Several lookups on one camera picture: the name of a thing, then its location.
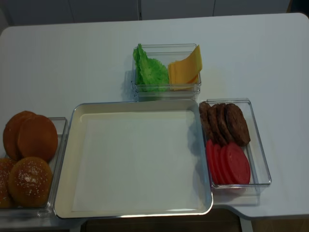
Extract tomato slice leftmost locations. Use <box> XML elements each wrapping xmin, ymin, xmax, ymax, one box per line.
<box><xmin>206</xmin><ymin>139</ymin><xmax>218</xmax><ymax>184</ymax></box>

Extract tomato slice rightmost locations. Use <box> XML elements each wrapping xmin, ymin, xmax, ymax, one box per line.
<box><xmin>225</xmin><ymin>143</ymin><xmax>251</xmax><ymax>185</ymax></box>

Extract brown patty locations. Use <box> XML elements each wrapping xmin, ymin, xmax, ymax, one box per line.
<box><xmin>216</xmin><ymin>103</ymin><xmax>235</xmax><ymax>143</ymax></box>
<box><xmin>225</xmin><ymin>103</ymin><xmax>251</xmax><ymax>147</ymax></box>
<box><xmin>207</xmin><ymin>104</ymin><xmax>227</xmax><ymax>146</ymax></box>
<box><xmin>199</xmin><ymin>101</ymin><xmax>216</xmax><ymax>144</ymax></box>

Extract stacked yellow cheese slices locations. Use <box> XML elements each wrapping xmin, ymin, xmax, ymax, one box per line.
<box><xmin>168</xmin><ymin>60</ymin><xmax>200</xmax><ymax>90</ymax></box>

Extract bun front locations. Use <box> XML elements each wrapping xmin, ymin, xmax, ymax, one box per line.
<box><xmin>17</xmin><ymin>115</ymin><xmax>58</xmax><ymax>162</ymax></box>

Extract sesame top bun right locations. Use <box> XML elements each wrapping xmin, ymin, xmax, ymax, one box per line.
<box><xmin>8</xmin><ymin>157</ymin><xmax>53</xmax><ymax>208</ymax></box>

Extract bottom bun back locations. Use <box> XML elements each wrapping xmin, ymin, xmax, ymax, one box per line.
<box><xmin>3</xmin><ymin>111</ymin><xmax>36</xmax><ymax>161</ymax></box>

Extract brown patty leftmost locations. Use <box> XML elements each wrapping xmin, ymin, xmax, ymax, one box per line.
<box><xmin>199</xmin><ymin>101</ymin><xmax>216</xmax><ymax>144</ymax></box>

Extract brown patty rightmost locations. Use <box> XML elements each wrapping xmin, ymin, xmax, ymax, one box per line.
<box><xmin>225</xmin><ymin>103</ymin><xmax>251</xmax><ymax>147</ymax></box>

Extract tomato slice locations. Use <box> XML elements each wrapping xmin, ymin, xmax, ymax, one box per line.
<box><xmin>206</xmin><ymin>139</ymin><xmax>218</xmax><ymax>184</ymax></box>
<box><xmin>213</xmin><ymin>144</ymin><xmax>225</xmax><ymax>185</ymax></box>
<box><xmin>225</xmin><ymin>143</ymin><xmax>251</xmax><ymax>185</ymax></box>
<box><xmin>219</xmin><ymin>145</ymin><xmax>235</xmax><ymax>185</ymax></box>

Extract upright yellow cheese slice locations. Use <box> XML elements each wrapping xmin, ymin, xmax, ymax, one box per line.
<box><xmin>172</xmin><ymin>44</ymin><xmax>203</xmax><ymax>84</ymax></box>

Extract clear patty tomato container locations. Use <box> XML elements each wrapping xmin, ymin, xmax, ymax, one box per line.
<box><xmin>204</xmin><ymin>99</ymin><xmax>272</xmax><ymax>196</ymax></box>

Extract sesame top bun left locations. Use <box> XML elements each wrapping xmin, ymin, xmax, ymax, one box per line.
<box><xmin>0</xmin><ymin>158</ymin><xmax>16</xmax><ymax>208</ymax></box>

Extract white metal serving tray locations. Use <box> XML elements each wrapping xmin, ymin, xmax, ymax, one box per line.
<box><xmin>54</xmin><ymin>100</ymin><xmax>213</xmax><ymax>218</ymax></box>

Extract clear lettuce cheese container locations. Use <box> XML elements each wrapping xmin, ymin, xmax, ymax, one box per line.
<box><xmin>131</xmin><ymin>44</ymin><xmax>201</xmax><ymax>101</ymax></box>

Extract sesame bun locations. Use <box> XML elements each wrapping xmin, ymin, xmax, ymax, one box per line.
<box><xmin>8</xmin><ymin>157</ymin><xmax>53</xmax><ymax>208</ymax></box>
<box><xmin>0</xmin><ymin>158</ymin><xmax>16</xmax><ymax>208</ymax></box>

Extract clear bun container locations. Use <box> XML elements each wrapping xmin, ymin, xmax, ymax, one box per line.
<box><xmin>0</xmin><ymin>117</ymin><xmax>69</xmax><ymax>218</ymax></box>

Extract green lettuce leaf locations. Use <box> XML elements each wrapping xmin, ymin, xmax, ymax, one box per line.
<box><xmin>133</xmin><ymin>43</ymin><xmax>169</xmax><ymax>92</ymax></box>

